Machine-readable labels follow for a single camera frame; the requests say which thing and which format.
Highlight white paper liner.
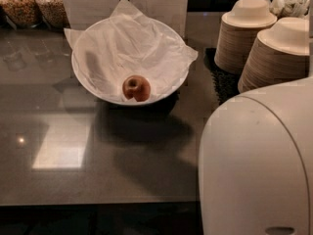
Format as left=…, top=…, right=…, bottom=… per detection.
left=64, top=0, right=199, bottom=104

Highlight white sign panel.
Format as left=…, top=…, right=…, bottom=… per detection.
left=63, top=0, right=119, bottom=30
left=130, top=0, right=188, bottom=37

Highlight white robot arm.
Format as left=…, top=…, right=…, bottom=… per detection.
left=199, top=77, right=313, bottom=235

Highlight left white sign panel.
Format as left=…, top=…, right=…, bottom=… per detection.
left=63, top=0, right=119, bottom=30

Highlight left stack paper bowls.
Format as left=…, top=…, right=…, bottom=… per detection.
left=214, top=0, right=277, bottom=74

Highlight left glass cereal jar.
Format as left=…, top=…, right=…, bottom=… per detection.
left=0, top=0, right=42, bottom=27

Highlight right white sign panel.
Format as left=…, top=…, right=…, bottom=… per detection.
left=130, top=0, right=188, bottom=37

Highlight stack paper bowls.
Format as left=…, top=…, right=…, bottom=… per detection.
left=214, top=0, right=277, bottom=74
left=238, top=17, right=310, bottom=93

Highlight glass cereal jar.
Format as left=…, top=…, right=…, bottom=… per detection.
left=35, top=0, right=69, bottom=28
left=0, top=0, right=42, bottom=27

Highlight red apple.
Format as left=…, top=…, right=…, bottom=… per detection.
left=122, top=75, right=151, bottom=102

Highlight right stack paper bowls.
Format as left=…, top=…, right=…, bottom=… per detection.
left=238, top=17, right=310, bottom=93

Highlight right glass cereal jar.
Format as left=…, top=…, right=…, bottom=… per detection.
left=35, top=0, right=69, bottom=28

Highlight black mesh mat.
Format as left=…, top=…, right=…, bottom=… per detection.
left=203, top=48, right=240, bottom=105

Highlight white bowl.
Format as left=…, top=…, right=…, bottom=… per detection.
left=70, top=17, right=190, bottom=107

